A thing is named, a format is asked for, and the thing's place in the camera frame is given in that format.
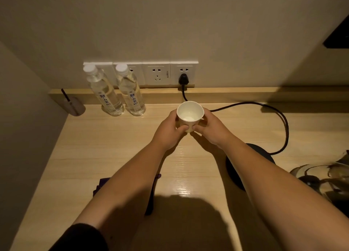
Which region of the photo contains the person's left hand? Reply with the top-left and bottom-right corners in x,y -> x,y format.
151,109 -> 189,151

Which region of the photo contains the person's right hand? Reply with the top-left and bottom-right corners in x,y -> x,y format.
193,108 -> 236,149

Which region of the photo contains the white paper cup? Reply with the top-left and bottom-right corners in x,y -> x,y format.
176,101 -> 205,133

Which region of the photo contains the person's right forearm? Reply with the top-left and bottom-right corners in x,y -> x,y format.
218,135 -> 349,251

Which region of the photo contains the person's left forearm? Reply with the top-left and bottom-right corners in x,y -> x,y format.
71,138 -> 176,251

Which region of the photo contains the black power plug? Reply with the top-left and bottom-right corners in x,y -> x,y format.
178,73 -> 189,92

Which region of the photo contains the clear plastic water bottle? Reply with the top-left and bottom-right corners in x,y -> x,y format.
83,64 -> 125,117
115,63 -> 146,116

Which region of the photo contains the black round kettle base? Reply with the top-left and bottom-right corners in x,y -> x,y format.
225,143 -> 276,192

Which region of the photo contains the purple cloth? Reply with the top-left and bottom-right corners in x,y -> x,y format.
93,173 -> 162,216

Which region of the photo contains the grey round holder with stick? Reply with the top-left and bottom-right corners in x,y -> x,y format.
61,89 -> 86,117

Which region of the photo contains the crumpled clear plastic bag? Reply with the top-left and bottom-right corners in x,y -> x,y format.
289,149 -> 349,213

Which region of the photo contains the black sleeve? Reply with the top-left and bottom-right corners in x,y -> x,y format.
49,223 -> 109,251

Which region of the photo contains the white wall socket panel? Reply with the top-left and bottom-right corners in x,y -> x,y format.
113,62 -> 144,88
170,61 -> 199,88
142,62 -> 171,87

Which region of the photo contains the black power cable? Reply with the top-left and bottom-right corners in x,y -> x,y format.
181,90 -> 289,156

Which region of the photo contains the white wall switch panel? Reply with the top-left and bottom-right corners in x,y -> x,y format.
83,62 -> 118,90

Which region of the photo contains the black wall-mounted screen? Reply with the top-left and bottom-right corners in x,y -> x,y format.
323,22 -> 349,49

